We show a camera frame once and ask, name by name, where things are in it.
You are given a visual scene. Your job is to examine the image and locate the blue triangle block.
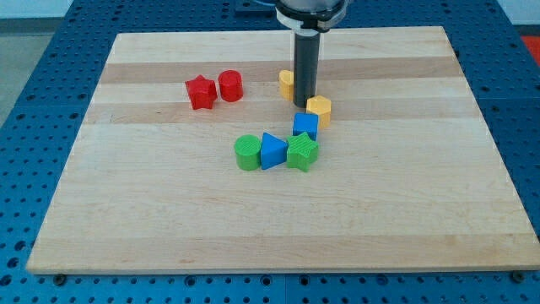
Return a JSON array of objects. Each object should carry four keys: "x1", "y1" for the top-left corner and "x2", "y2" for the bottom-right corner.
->
[{"x1": 261, "y1": 133, "x2": 289, "y2": 170}]

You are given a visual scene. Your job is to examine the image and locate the green star block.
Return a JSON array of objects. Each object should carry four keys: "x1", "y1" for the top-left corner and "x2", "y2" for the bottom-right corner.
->
[{"x1": 286, "y1": 132, "x2": 319, "y2": 172}]

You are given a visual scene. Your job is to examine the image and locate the yellow hexagon block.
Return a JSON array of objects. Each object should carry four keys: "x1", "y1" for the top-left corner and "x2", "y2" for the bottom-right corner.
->
[{"x1": 306, "y1": 95, "x2": 332, "y2": 129}]

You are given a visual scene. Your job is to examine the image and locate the yellow half-round block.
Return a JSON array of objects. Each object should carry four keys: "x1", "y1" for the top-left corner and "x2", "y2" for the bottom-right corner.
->
[{"x1": 278, "y1": 70, "x2": 294, "y2": 101}]

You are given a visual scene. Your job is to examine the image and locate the green cylinder block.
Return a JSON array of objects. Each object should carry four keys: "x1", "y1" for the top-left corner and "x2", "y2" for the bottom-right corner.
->
[{"x1": 234, "y1": 134, "x2": 262, "y2": 171}]

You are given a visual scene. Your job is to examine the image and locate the red star block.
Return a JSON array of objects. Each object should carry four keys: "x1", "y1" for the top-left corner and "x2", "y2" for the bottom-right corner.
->
[{"x1": 185, "y1": 75, "x2": 217, "y2": 110}]

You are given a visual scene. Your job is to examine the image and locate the red cylinder block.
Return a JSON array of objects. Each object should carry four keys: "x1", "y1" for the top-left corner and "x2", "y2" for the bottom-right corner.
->
[{"x1": 218, "y1": 70, "x2": 244, "y2": 102}]

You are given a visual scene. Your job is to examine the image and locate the blue cube block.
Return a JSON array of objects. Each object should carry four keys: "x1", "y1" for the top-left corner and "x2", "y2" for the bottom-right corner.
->
[{"x1": 292, "y1": 112, "x2": 319, "y2": 141}]

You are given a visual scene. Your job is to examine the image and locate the wooden board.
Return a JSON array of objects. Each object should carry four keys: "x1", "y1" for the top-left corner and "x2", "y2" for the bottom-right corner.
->
[{"x1": 26, "y1": 26, "x2": 539, "y2": 274}]

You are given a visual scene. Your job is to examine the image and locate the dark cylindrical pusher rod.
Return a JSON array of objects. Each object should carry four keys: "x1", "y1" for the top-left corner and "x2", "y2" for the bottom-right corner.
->
[{"x1": 293, "y1": 34, "x2": 321, "y2": 108}]

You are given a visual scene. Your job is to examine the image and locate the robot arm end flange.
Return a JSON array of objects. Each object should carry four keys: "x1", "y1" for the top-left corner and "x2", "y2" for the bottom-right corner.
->
[{"x1": 275, "y1": 0, "x2": 350, "y2": 35}]

